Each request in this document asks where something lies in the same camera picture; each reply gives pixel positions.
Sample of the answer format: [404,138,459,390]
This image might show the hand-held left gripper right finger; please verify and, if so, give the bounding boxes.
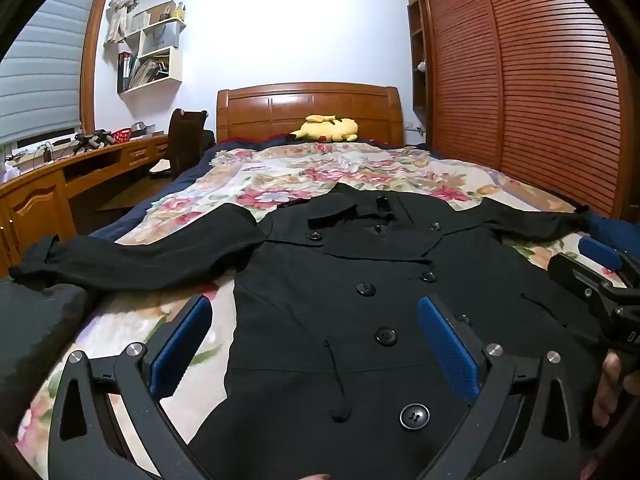
[416,294,582,480]

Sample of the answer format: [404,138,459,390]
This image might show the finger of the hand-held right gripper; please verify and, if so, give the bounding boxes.
[547,254,617,312]
[578,236,640,289]

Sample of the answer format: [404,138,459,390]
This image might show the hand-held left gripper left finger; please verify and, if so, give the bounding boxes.
[47,294,214,480]

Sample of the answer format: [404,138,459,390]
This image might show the black buttoned coat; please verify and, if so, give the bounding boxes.
[9,182,608,480]

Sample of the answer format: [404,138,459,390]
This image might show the person's right hand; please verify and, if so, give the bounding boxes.
[592,350,626,428]

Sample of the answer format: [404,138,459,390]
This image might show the black padded jacket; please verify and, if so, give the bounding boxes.
[0,280,101,436]

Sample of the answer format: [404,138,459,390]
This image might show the wooden louvred wardrobe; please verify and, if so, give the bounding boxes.
[402,0,636,218]

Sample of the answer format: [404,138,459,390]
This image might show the wooden desk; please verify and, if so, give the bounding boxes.
[0,132,173,281]

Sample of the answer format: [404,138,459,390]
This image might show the dark brown chair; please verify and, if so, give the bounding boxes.
[149,108,216,182]

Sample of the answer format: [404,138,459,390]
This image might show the floral blanket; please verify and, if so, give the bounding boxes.
[17,141,616,480]

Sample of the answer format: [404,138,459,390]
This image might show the black gripper tools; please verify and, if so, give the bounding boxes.
[74,130,115,154]

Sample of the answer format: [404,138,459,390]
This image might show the yellow plush toy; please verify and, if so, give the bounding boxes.
[287,114,359,143]

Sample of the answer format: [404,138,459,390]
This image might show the wooden bed headboard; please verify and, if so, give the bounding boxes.
[216,82,405,148]

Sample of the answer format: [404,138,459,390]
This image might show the row of books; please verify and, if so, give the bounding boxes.
[117,51,173,92]

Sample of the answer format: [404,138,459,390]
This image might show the grey window blind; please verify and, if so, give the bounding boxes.
[0,0,108,147]

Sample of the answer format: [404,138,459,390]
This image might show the grey paper bag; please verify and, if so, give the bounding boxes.
[141,25,181,57]

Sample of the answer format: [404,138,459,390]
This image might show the white tied curtain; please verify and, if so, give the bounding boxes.
[104,0,158,47]

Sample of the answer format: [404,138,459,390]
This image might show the white wall shelf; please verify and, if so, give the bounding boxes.
[117,7,188,95]

